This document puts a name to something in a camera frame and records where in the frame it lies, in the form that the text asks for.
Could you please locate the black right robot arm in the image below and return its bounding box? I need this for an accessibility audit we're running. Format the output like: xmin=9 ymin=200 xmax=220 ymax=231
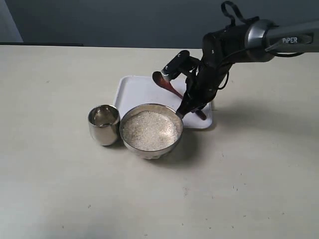
xmin=176 ymin=20 xmax=319 ymax=118

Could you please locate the small steel cup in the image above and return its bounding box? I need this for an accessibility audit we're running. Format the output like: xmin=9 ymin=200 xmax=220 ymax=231
xmin=88 ymin=105 xmax=120 ymax=146

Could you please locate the white rice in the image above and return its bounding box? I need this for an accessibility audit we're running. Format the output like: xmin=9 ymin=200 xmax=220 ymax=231
xmin=123 ymin=111 xmax=179 ymax=151

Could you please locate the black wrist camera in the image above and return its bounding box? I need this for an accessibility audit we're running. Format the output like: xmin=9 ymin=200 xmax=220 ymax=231
xmin=161 ymin=50 xmax=200 ymax=82

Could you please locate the dark red wooden spoon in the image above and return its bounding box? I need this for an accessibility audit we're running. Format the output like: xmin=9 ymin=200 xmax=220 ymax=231
xmin=152 ymin=71 xmax=207 ymax=120

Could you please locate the steel bowl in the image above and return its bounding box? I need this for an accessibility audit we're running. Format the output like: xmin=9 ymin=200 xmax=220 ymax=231
xmin=119 ymin=104 xmax=183 ymax=159

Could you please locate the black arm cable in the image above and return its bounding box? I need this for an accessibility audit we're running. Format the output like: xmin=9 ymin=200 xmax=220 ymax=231
xmin=220 ymin=0 xmax=260 ymax=28

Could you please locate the white rectangular tray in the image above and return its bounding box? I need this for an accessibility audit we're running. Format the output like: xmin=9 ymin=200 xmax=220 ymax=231
xmin=113 ymin=76 xmax=213 ymax=129

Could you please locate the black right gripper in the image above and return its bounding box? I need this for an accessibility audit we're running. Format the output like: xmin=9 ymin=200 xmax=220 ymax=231
xmin=175 ymin=61 xmax=233 ymax=117

